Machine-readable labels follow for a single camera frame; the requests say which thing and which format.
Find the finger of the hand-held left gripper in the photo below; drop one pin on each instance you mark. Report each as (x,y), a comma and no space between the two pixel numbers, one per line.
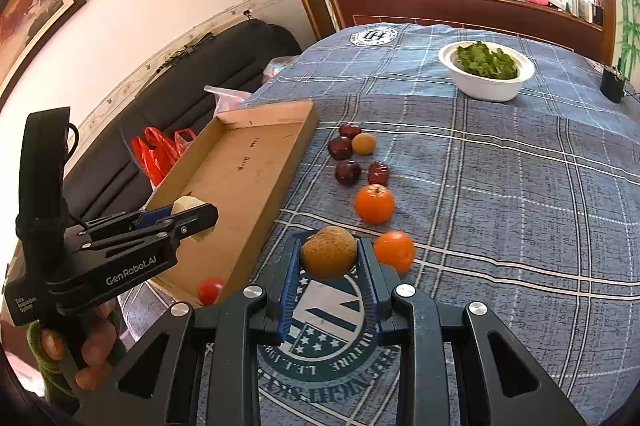
(192,217)
(156,216)

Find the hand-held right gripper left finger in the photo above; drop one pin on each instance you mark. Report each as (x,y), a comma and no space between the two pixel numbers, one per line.
(290,291)

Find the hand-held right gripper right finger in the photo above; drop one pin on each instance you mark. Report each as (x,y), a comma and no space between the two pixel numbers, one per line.
(367,291)

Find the pale yellow fruit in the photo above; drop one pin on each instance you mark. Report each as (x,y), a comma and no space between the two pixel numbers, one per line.
(187,205)

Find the orange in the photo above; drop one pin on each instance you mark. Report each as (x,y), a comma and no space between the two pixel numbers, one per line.
(395,251)
(375,204)

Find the shallow cardboard box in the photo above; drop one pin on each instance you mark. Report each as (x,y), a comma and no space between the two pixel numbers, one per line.
(235,186)

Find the round brown fruit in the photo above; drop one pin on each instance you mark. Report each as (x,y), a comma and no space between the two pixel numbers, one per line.
(328,252)

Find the wrinkled red date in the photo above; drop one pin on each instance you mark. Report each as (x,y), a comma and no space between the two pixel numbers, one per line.
(378,173)

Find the dark red date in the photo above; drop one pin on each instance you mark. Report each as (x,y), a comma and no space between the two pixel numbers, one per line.
(350,130)
(347,171)
(340,148)

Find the person's left forearm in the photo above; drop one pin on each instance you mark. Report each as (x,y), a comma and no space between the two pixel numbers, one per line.
(50,376)

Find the person's left hand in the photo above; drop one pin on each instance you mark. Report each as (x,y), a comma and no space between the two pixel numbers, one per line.
(97,343)

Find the large red plastic bag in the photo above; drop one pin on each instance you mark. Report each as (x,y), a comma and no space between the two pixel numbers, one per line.
(152,156)

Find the red cherry tomato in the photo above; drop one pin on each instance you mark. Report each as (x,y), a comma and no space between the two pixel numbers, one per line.
(210,291)

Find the small red plastic bag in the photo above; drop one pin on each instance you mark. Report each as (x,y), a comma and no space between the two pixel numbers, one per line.
(184,140)

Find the clear plastic bag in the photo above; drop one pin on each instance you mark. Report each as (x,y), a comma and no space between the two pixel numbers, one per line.
(230,99)

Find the black leather sofa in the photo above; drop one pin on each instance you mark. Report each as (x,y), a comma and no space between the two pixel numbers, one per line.
(200,86)

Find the small yellow kumquat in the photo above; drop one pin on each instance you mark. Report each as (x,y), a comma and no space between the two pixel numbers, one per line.
(364,143)

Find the blue plaid tablecloth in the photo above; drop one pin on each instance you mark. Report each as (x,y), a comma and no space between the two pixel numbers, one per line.
(500,206)

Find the colourful snack bag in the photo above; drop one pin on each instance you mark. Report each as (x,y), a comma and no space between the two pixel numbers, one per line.
(275,69)

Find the white bowl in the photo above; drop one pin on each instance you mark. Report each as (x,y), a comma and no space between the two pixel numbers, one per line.
(487,89)

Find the framed painting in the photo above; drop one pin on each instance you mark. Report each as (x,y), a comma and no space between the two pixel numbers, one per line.
(35,6)

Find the green leafy vegetables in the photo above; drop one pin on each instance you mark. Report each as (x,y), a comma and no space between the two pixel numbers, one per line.
(487,60)

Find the wooden sideboard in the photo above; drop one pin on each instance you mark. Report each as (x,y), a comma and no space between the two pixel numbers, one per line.
(475,11)

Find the small black device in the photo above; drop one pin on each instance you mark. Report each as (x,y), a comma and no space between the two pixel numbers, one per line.
(612,84)

